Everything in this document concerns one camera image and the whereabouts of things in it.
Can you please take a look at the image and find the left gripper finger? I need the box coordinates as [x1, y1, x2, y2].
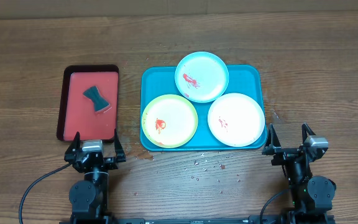
[64, 132, 81, 162]
[114, 129, 126, 162]

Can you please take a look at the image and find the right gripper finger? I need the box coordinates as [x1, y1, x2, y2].
[301, 123, 316, 146]
[262, 123, 281, 155]

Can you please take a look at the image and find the white plate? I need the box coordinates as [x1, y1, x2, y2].
[207, 93, 265, 147]

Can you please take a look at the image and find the green rimmed plate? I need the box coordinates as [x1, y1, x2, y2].
[140, 94, 198, 149]

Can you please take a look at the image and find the light blue rimmed plate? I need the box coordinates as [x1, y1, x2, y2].
[174, 52, 229, 103]

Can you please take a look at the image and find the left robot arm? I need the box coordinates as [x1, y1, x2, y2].
[64, 133, 126, 224]

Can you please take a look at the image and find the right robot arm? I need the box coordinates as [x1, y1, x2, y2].
[259, 123, 336, 223]

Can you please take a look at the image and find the dark red water tray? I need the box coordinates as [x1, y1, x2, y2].
[56, 64, 119, 142]

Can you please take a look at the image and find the blue plastic tray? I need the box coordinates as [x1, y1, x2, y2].
[140, 65, 264, 151]

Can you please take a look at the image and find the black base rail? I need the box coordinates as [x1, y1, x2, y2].
[59, 214, 336, 224]

